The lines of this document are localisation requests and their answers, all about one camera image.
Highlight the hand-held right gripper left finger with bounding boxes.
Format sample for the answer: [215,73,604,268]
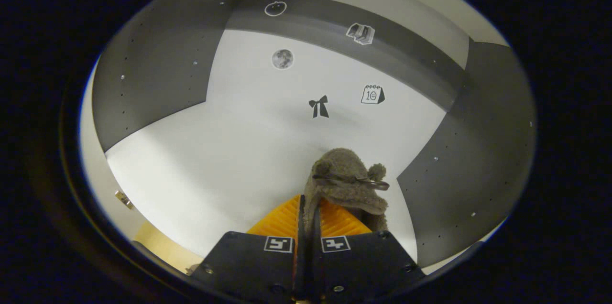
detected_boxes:
[201,194,306,302]

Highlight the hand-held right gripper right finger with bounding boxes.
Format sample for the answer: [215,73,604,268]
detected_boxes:
[308,199,426,301]

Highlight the brown fuzzy shoe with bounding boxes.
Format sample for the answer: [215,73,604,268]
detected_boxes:
[304,148,390,238]

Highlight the white shoe cabinet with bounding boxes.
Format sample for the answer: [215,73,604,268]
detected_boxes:
[79,0,538,276]

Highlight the white cabinet door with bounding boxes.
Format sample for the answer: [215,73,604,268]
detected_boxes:
[79,55,146,242]

